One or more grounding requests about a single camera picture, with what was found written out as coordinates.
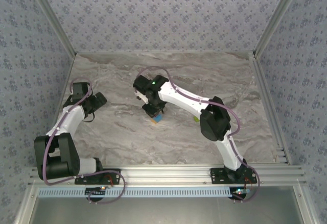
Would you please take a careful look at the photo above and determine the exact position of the long horizontal aluminium frame rail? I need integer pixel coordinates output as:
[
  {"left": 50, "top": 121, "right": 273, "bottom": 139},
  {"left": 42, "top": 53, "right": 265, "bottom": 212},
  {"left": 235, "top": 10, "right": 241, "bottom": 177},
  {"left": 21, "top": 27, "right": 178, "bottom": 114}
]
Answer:
[{"left": 28, "top": 165, "right": 307, "bottom": 188}]

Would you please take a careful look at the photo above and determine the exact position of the thin black cable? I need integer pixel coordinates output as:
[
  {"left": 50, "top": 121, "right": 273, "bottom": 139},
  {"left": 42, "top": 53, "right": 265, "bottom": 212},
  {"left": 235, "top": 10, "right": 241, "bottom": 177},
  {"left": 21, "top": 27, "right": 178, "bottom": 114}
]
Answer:
[{"left": 83, "top": 111, "right": 96, "bottom": 123}]

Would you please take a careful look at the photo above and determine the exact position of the aluminium side frame rail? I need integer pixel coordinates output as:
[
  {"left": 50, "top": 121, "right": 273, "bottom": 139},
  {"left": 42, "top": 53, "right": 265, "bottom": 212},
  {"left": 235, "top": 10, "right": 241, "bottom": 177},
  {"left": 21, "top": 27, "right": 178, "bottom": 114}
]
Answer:
[{"left": 251, "top": 53, "right": 293, "bottom": 166}]

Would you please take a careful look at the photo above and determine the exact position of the slanted aluminium frame post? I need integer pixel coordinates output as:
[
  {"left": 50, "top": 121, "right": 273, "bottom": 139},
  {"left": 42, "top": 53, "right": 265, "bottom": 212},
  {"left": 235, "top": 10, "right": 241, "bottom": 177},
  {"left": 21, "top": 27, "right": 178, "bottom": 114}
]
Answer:
[
  {"left": 25, "top": 0, "right": 78, "bottom": 56},
  {"left": 252, "top": 0, "right": 306, "bottom": 59}
]

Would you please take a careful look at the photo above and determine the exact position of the small black controller board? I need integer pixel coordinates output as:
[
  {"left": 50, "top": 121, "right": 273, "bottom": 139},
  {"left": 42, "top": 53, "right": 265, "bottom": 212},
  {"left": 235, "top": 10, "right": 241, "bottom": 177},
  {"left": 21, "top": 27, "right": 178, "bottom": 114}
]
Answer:
[
  {"left": 85, "top": 187, "right": 107, "bottom": 196},
  {"left": 231, "top": 187, "right": 250, "bottom": 200}
]

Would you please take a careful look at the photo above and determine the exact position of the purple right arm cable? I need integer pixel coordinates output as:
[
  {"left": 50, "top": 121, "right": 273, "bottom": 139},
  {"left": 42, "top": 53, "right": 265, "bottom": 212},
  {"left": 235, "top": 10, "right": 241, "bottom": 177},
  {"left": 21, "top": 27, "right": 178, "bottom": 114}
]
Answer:
[{"left": 134, "top": 66, "right": 261, "bottom": 203}]

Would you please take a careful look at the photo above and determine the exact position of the grey metal panel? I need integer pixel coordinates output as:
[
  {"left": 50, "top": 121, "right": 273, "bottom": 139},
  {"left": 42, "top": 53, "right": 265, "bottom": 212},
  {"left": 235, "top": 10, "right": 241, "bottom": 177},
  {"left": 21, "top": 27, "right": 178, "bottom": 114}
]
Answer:
[{"left": 32, "top": 186, "right": 306, "bottom": 224}]

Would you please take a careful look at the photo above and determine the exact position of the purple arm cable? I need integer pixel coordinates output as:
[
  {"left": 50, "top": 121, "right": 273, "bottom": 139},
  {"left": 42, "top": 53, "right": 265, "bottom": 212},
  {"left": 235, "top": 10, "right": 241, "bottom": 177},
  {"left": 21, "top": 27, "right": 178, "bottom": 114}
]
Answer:
[
  {"left": 134, "top": 66, "right": 261, "bottom": 203},
  {"left": 42, "top": 77, "right": 126, "bottom": 205}
]

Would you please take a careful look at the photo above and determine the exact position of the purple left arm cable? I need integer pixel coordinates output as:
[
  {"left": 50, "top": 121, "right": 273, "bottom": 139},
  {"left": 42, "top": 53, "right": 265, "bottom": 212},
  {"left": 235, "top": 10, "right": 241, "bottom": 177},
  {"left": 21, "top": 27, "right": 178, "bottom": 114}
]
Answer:
[{"left": 42, "top": 77, "right": 126, "bottom": 205}]

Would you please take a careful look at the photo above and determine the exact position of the light blue slotted cable duct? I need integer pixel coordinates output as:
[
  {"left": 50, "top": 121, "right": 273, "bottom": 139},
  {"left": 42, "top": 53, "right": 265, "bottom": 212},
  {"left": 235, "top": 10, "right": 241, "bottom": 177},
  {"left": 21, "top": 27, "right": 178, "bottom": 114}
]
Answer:
[{"left": 37, "top": 187, "right": 235, "bottom": 198}]

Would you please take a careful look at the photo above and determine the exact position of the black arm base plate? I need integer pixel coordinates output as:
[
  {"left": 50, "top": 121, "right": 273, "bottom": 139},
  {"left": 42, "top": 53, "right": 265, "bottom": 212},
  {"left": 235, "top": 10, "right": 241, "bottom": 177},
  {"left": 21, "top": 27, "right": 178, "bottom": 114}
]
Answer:
[
  {"left": 74, "top": 168, "right": 121, "bottom": 186},
  {"left": 209, "top": 167, "right": 258, "bottom": 185}
]

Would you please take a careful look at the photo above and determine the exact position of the short aluminium frame post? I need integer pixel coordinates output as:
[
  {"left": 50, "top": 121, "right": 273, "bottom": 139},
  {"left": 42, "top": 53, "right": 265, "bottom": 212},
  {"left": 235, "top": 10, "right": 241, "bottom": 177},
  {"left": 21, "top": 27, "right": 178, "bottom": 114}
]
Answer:
[
  {"left": 14, "top": 183, "right": 39, "bottom": 224},
  {"left": 293, "top": 184, "right": 316, "bottom": 224}
]

